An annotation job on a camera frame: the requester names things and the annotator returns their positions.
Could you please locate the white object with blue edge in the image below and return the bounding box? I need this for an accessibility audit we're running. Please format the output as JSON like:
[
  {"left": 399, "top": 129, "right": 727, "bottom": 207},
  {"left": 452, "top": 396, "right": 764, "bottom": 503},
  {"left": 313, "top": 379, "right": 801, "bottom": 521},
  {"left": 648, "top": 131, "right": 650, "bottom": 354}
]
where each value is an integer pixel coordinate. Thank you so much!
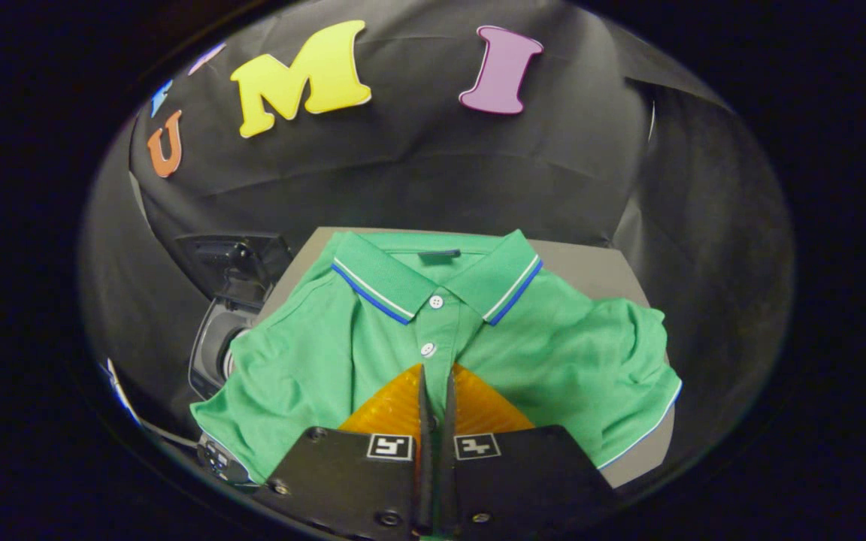
[{"left": 104, "top": 358, "right": 142, "bottom": 428}]

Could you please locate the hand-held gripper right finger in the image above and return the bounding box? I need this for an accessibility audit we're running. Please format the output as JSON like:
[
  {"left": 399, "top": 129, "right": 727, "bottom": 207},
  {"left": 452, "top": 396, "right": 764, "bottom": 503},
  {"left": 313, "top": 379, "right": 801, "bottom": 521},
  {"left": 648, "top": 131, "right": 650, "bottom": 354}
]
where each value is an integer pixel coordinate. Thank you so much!
[{"left": 433, "top": 364, "right": 620, "bottom": 531}]

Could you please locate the dark grey washing machine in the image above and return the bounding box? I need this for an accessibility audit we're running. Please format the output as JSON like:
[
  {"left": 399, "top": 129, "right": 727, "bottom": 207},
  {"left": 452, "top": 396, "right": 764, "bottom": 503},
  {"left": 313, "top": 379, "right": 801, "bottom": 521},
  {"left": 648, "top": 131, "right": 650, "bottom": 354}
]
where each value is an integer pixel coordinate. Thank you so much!
[{"left": 186, "top": 297, "right": 276, "bottom": 488}]

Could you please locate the black backdrop cloth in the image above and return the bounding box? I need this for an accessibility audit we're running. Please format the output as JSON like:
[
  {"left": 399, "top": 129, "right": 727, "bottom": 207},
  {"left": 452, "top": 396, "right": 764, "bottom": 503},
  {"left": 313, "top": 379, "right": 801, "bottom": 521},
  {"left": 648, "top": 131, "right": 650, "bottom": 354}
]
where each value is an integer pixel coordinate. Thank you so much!
[{"left": 76, "top": 0, "right": 795, "bottom": 452}]

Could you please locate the transparent dark washing machine lid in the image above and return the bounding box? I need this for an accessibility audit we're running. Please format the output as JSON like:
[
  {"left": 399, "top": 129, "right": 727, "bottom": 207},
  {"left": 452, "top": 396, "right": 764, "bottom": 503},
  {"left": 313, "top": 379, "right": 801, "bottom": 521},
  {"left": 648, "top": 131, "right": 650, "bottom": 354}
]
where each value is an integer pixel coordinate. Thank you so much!
[{"left": 174, "top": 233, "right": 295, "bottom": 307}]

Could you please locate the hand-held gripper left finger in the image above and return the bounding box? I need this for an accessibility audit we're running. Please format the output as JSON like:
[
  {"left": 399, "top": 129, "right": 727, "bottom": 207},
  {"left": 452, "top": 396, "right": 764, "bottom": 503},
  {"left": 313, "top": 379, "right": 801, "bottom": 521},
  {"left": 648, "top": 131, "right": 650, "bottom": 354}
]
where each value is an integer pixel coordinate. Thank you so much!
[{"left": 253, "top": 364, "right": 435, "bottom": 539}]

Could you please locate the green polo shirt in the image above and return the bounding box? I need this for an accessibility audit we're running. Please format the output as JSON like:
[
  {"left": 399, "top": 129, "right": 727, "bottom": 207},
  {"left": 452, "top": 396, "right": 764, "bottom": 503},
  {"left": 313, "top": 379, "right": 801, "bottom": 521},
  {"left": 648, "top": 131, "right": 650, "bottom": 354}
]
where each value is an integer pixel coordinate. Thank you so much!
[{"left": 190, "top": 229, "right": 683, "bottom": 487}]

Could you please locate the grey metal cabinet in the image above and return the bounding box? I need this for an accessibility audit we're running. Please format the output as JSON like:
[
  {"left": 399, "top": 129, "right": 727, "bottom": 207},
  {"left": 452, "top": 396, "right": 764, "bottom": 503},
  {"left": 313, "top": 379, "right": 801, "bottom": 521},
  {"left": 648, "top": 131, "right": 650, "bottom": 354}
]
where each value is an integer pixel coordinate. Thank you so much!
[{"left": 256, "top": 227, "right": 678, "bottom": 489}]

